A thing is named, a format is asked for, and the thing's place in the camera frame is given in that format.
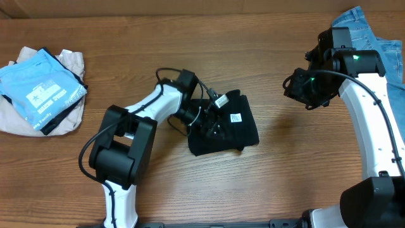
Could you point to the black t-shirt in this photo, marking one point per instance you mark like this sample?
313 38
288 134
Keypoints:
244 129

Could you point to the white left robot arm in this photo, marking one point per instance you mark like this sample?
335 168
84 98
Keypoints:
122 148

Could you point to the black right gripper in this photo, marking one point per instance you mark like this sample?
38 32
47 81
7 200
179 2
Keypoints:
295 92

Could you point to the pale pink folded garment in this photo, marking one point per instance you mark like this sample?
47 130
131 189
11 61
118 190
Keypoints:
12 123

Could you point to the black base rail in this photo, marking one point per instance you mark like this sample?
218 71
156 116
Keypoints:
273 223

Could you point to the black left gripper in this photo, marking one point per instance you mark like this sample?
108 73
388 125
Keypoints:
211 130

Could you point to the blue denim jeans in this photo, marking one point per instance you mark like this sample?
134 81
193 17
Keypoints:
363 38

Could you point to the light blue printed t-shirt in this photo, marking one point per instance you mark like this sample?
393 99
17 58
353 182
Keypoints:
41 89

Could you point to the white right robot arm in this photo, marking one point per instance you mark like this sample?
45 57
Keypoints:
337 69

